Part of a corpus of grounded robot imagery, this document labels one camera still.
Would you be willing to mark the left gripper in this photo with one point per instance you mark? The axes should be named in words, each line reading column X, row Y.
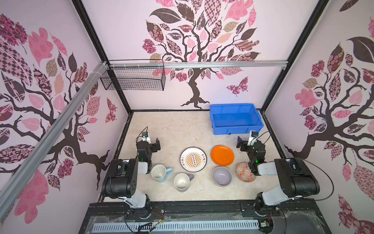
column 153, row 145

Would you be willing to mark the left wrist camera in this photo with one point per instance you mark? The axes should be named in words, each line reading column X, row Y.
column 146, row 137

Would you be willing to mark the aluminium rail left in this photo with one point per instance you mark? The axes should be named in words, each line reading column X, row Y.
column 22, row 176

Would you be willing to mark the purple mug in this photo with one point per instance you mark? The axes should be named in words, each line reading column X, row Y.
column 182, row 181

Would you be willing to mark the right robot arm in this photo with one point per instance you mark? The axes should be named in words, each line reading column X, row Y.
column 295, row 178

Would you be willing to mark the light blue mug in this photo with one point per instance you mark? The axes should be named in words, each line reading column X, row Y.
column 160, row 173

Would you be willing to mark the aluminium rail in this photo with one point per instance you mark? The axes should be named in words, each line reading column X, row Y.
column 182, row 65
column 22, row 176

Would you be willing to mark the lavender bowl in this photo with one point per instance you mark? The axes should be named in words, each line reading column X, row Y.
column 222, row 176

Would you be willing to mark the red patterned bowl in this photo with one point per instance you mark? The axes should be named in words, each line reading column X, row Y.
column 244, row 173

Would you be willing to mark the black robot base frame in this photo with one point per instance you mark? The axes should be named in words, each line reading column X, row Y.
column 301, row 216

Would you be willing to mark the white vented cable duct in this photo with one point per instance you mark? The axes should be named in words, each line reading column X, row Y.
column 174, row 227

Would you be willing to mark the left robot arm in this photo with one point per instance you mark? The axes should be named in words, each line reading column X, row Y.
column 121, row 179

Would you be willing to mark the aluminium rail back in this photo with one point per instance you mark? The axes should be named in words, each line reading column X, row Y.
column 182, row 65

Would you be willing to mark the blue plastic bin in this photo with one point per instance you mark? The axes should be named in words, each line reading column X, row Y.
column 229, row 119

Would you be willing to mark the white plate orange sunburst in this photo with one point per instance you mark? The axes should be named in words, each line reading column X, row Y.
column 193, row 159

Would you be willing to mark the black wire basket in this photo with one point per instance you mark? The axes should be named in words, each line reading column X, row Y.
column 135, row 75

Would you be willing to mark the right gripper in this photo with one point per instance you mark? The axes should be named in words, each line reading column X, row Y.
column 244, row 143

